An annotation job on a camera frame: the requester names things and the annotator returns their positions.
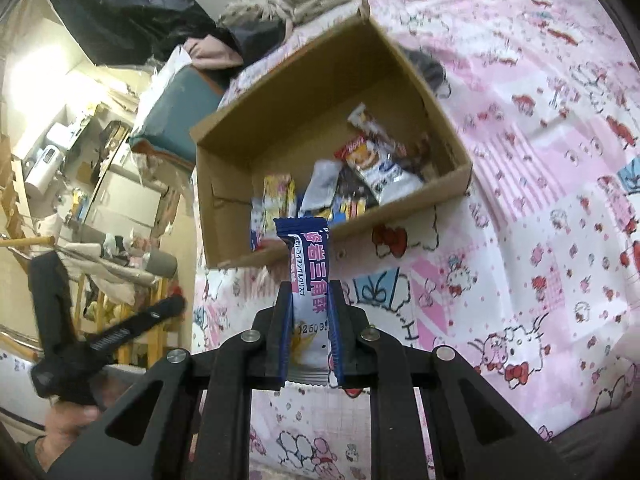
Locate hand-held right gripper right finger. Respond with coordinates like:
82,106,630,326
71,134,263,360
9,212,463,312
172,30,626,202
327,280,576,480

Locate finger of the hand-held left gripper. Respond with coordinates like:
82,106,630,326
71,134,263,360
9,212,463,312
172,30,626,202
27,251,77,361
80,294,187,367

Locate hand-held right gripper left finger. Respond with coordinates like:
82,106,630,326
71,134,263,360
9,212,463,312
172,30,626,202
47,282,294,480

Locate dark blue and white snack packet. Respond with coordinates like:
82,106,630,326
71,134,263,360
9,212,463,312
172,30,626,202
274,216,334,387

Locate white snack packet red end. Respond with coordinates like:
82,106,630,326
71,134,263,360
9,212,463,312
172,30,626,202
249,198,281,254

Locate pale yellow cartoon snack packet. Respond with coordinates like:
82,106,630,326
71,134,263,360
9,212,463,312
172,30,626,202
262,174,297,221

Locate white snack packet dark blue end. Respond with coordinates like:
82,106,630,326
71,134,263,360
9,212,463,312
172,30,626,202
299,160,346,212

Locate white cartoon snack packet red label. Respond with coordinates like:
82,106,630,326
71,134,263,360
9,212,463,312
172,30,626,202
334,132,417,207
347,102,397,149

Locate dark brown snack packet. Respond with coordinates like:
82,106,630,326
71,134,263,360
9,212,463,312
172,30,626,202
400,135,434,182

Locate brown cardboard box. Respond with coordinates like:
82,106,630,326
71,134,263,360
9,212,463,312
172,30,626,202
190,0,474,269

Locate person's left forearm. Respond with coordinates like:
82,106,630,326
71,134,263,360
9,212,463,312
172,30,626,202
19,434,54,472

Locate person's left hand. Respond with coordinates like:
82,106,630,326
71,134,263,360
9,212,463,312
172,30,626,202
44,398,108,444

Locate hanging light clothes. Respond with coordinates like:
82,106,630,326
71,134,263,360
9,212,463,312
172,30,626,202
55,240,157,288

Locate grey trash bin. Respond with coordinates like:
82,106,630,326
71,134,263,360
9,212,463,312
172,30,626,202
145,249,179,279

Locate white kitchen cabinet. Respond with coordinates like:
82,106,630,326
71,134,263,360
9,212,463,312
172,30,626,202
82,160,169,241

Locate white water heater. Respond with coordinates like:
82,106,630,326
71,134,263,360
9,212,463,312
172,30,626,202
24,144,64,199

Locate teal cushion with brown edge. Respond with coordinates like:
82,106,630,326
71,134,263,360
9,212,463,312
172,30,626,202
129,66,226,166

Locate white papers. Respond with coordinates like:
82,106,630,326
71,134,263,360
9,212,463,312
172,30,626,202
135,47,194,129

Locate pink cartoon printed bed sheet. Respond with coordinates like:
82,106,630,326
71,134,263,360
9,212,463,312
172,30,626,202
192,0,640,480

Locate dark cloth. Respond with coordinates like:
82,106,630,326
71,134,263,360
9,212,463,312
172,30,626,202
405,47,451,99

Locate pink cloth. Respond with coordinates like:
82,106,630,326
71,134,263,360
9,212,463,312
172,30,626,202
182,35,245,70

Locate dark grey clothing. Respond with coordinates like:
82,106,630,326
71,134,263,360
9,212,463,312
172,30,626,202
540,400,640,480

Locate black hanging garment bag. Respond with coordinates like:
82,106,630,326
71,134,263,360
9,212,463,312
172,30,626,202
40,0,222,67

